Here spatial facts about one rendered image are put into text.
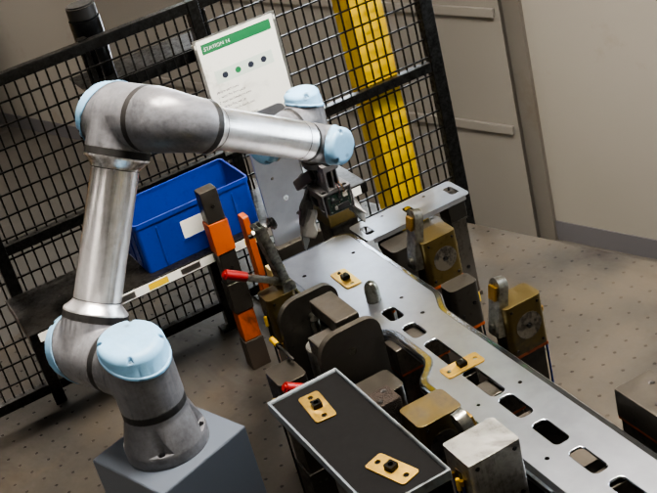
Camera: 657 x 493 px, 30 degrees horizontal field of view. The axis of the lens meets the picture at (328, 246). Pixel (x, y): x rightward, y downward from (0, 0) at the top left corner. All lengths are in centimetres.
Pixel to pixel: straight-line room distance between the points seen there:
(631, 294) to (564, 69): 144
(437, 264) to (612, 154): 173
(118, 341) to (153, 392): 10
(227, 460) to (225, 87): 117
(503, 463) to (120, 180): 80
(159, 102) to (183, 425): 55
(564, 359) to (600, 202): 171
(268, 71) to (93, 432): 99
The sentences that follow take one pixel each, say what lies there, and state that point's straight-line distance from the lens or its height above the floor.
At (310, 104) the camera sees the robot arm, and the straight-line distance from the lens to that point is 248.
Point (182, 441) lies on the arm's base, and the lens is 214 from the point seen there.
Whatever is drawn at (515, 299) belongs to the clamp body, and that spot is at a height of 104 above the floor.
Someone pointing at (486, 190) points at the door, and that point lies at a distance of 473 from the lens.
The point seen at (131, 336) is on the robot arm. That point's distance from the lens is 210.
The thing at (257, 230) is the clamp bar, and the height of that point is 121.
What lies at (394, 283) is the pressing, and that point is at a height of 100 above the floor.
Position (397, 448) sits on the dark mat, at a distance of 195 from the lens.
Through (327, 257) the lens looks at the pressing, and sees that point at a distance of 283.
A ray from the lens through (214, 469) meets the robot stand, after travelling 217.
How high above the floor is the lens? 236
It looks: 28 degrees down
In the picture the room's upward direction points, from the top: 15 degrees counter-clockwise
